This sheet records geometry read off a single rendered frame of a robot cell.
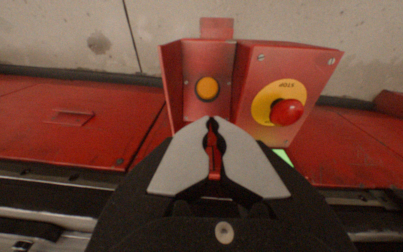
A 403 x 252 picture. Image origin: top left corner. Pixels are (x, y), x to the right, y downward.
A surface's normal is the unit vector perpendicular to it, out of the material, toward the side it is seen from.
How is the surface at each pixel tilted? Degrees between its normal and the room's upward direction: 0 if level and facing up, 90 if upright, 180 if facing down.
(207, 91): 35
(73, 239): 90
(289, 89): 0
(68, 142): 90
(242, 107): 0
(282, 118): 3
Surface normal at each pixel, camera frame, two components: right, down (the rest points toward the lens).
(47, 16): -0.04, 0.61
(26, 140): 0.09, -0.79
